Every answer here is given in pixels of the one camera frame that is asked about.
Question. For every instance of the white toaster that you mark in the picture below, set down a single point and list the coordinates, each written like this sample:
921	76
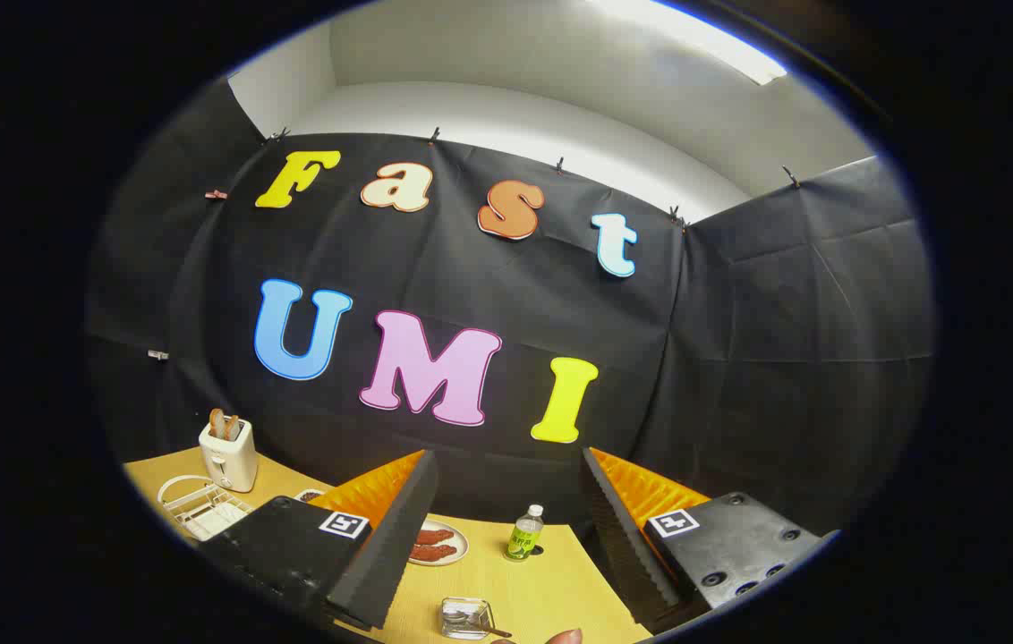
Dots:
229	461

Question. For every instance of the toast slice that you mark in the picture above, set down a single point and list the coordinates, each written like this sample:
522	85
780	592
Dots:
232	427
217	423

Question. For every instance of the white plate with sausages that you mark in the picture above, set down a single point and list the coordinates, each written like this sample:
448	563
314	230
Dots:
460	543

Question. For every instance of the brown sausage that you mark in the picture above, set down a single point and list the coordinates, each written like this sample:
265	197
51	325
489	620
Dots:
433	553
435	537

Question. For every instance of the white sectioned dish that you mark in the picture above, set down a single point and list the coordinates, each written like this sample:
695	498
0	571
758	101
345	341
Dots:
310	495

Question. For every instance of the black backdrop cloth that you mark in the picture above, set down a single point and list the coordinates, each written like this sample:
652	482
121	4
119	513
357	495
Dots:
739	358

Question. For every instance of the green label drink bottle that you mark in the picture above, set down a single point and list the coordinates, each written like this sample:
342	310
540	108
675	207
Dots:
524	537

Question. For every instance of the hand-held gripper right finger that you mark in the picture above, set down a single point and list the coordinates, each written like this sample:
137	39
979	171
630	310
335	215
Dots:
623	546

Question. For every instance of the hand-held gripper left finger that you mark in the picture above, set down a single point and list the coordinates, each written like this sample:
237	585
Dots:
390	546

